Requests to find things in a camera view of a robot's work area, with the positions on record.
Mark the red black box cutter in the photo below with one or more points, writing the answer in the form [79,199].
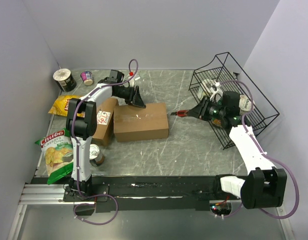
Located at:
[181,113]

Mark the plain taped cardboard box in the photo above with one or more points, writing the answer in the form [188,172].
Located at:
[132,124]

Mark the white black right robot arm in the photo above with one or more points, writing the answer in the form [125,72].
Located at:
[265,184]

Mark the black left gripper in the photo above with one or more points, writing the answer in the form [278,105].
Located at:
[135,98]

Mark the black wire basket rack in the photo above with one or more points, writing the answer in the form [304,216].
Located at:
[226,70]

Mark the green Chuba chips bag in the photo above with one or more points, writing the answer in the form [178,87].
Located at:
[58,154]

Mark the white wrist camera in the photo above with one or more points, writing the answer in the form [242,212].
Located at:
[134,80]
[216,92]

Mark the black paper cup white lid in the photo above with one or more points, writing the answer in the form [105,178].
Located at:
[64,79]

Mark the purple yogurt cup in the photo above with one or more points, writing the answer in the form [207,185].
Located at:
[87,78]

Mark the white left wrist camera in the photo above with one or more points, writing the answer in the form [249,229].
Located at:
[134,80]

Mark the labelled cardboard express box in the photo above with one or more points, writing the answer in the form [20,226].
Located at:
[105,122]

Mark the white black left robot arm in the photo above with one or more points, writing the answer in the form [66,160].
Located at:
[81,122]

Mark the yellow Lays chips bag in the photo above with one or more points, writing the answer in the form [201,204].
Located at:
[61,105]

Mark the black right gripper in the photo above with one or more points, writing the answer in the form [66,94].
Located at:
[200,111]

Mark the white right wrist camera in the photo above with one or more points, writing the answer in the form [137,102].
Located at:
[216,92]

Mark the aluminium rail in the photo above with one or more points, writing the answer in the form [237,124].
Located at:
[42,194]

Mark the white tape roll cup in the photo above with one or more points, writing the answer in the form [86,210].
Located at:
[204,88]

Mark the metal tin can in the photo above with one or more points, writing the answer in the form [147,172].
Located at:
[96,157]

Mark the white Chobani yogurt cup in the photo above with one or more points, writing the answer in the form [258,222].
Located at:
[245,104]

